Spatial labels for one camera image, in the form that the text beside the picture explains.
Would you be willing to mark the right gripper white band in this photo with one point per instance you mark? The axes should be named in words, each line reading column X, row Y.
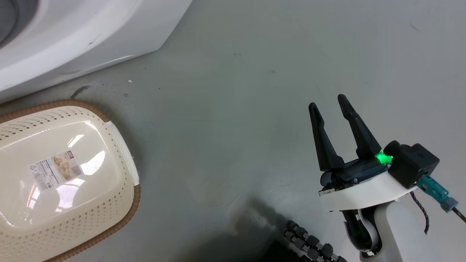
column 367, row 191

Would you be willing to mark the cream laundry basket brown rim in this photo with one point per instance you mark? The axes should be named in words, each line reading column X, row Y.
column 109, row 203

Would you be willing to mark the white washing machine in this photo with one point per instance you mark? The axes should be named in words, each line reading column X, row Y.
column 91, row 29

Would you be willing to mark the paper label sticker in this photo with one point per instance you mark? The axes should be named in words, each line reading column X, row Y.
column 54, row 170

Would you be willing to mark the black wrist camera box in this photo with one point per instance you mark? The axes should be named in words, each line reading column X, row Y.
column 413, row 163

